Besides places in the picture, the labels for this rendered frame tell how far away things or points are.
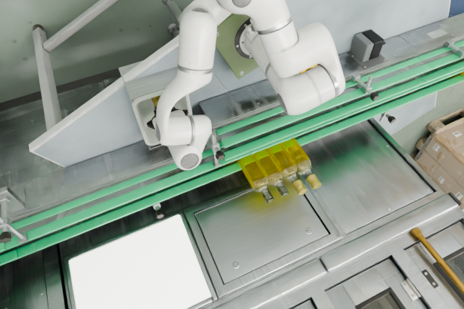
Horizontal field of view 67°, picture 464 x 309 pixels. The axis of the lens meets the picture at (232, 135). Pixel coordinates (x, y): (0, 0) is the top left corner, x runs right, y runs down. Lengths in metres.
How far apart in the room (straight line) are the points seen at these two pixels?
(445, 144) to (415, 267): 3.63
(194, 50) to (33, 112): 1.24
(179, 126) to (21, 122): 1.14
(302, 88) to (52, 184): 0.88
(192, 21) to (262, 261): 0.81
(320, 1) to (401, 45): 0.48
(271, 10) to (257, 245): 0.79
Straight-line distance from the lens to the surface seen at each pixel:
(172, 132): 0.87
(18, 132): 1.87
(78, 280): 1.34
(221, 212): 1.32
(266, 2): 0.79
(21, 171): 1.71
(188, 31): 0.80
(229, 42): 1.08
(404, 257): 1.39
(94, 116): 1.19
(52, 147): 1.27
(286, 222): 1.31
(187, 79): 0.83
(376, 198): 1.47
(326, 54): 0.88
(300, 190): 1.21
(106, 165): 1.29
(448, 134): 5.03
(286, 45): 0.84
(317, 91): 0.90
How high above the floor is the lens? 1.61
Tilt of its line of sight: 35 degrees down
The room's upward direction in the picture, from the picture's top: 150 degrees clockwise
